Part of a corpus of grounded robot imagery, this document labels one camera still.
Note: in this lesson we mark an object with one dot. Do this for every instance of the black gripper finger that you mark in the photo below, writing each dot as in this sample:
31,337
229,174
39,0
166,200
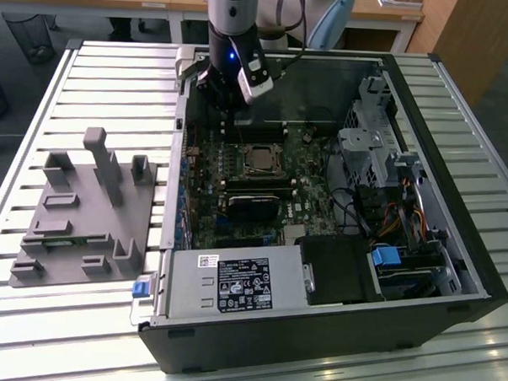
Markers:
214,91
233,113

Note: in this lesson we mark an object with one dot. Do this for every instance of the silver CPU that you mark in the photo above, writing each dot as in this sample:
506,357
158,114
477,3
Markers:
261,157

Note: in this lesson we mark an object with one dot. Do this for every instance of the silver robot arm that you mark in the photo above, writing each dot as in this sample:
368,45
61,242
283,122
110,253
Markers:
232,8

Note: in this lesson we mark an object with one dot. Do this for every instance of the black RAM slot bank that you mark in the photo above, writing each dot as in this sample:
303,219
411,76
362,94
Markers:
265,132
258,186

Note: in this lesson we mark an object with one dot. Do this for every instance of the CPU socket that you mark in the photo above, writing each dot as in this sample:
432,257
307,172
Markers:
237,173

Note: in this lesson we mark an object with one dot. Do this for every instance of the black graphics card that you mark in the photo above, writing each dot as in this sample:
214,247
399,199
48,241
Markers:
253,207

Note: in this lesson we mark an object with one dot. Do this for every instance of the green motherboard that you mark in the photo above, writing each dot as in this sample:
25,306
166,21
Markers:
316,210

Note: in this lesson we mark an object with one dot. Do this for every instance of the silver chipset heatsink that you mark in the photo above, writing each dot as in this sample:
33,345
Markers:
294,233

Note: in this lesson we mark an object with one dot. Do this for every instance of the grey metal drive cage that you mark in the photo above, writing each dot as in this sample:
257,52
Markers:
366,140

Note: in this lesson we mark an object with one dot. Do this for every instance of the grey parts rack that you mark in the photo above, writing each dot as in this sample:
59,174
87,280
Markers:
88,217

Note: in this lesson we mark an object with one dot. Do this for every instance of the grey power supply unit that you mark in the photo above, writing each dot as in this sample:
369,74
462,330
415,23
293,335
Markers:
190,289

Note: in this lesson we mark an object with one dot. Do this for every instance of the black plastic shroud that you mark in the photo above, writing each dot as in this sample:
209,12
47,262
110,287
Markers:
339,270

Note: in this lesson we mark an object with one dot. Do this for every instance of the black mesh waste bin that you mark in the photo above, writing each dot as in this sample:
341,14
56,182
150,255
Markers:
31,37

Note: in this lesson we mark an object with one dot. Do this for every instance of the blue case latch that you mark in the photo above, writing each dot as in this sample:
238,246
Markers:
140,289

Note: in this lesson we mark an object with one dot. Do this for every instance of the green RAM stick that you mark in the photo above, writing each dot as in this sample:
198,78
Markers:
76,241

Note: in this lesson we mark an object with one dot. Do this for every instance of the blue disk carrier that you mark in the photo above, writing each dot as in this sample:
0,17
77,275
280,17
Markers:
386,257

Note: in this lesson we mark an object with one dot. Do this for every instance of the black PC case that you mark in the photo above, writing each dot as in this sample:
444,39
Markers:
314,349

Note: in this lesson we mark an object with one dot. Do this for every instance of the wooden cabinet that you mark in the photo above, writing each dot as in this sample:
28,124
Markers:
475,40

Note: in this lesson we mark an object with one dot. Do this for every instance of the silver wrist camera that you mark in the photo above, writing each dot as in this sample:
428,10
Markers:
254,87

